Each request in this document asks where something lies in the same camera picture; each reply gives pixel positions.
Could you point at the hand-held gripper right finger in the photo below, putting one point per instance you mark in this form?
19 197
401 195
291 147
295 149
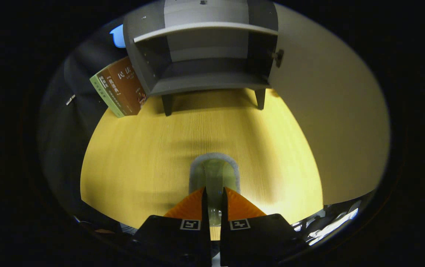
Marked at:
224 241

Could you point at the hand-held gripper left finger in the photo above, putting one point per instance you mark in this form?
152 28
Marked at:
206 241

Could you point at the brown book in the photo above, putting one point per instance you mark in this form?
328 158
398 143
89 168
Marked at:
125 85

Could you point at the black backdrop cloth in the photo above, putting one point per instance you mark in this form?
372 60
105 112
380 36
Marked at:
60 129

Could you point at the white cloth clip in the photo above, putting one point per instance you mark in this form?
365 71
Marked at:
70 99

